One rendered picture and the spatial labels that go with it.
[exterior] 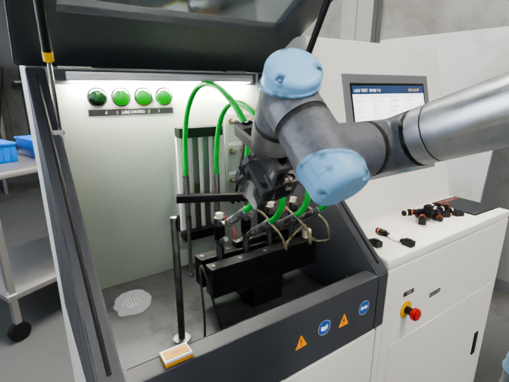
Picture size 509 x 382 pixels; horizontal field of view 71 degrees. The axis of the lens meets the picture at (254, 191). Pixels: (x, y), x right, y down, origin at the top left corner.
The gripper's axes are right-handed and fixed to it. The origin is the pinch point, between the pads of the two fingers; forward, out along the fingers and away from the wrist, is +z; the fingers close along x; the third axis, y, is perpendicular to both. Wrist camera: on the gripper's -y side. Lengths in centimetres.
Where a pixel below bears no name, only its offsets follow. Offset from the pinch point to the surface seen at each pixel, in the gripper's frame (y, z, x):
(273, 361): 30.9, 16.6, -7.7
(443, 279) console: 32, 38, 55
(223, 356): 26.1, 8.1, -17.3
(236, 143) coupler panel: -33.5, 32.0, 12.7
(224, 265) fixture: 6.6, 21.8, -8.5
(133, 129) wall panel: -38.3, 17.7, -17.9
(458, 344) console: 55, 67, 66
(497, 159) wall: -17, 117, 207
